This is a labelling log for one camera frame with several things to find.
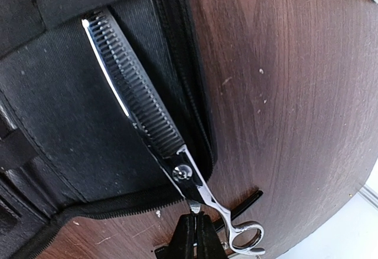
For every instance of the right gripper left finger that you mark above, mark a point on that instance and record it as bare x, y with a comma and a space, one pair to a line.
181, 245

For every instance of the black hair clip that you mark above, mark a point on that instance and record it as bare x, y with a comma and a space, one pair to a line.
219, 225

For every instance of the silver thinning scissors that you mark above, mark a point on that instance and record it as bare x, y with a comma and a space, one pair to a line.
142, 105

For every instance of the black zippered tool case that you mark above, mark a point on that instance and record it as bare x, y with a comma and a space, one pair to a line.
67, 148

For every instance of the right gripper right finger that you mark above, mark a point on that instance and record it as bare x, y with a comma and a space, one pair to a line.
208, 243

